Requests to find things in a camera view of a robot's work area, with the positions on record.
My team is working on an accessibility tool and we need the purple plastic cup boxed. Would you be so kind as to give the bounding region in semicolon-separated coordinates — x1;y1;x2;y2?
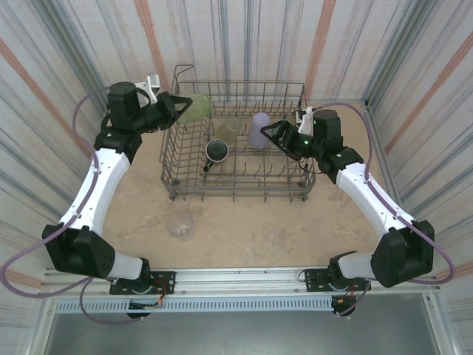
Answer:
247;112;273;149

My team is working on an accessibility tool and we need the lime green plastic cup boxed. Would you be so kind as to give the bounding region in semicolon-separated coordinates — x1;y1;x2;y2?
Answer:
176;93;214;126

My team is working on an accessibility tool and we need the yellowish translucent plastic cup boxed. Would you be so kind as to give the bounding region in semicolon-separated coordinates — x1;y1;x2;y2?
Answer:
216;117;243;148

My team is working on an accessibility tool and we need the black mug with purple rim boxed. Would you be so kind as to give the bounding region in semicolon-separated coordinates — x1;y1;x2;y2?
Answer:
202;138;231;175

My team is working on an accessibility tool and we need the grey wire dish rack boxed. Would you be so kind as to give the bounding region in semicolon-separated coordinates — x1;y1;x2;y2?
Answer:
160;64;318;204

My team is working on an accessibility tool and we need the clear plastic cup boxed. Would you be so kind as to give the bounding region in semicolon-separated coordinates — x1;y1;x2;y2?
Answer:
166;211;194;241

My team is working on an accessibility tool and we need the grey metal panel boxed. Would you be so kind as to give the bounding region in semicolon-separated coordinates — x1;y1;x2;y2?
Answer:
42;294;443;355

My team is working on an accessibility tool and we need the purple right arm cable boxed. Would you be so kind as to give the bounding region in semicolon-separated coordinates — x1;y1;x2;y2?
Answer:
313;103;456;319

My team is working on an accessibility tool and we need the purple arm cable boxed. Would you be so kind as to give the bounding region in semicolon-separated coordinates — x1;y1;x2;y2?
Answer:
0;85;149;325
313;103;456;319

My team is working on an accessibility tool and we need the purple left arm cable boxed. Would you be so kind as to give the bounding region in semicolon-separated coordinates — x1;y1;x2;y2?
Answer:
0;85;149;325

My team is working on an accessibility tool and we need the aluminium side rail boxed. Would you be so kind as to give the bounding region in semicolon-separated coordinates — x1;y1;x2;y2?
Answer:
364;99;421;264

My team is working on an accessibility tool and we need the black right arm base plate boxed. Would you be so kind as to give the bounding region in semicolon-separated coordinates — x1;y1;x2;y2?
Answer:
303;268;372;294

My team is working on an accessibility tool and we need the aluminium mounting rail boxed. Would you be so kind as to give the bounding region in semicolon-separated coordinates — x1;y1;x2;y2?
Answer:
38;263;443;297

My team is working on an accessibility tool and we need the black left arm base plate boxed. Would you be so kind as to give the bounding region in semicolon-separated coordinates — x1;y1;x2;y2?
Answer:
109;271;177;296

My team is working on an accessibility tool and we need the slotted grey cable duct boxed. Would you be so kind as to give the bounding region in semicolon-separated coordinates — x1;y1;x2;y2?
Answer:
54;298;333;314

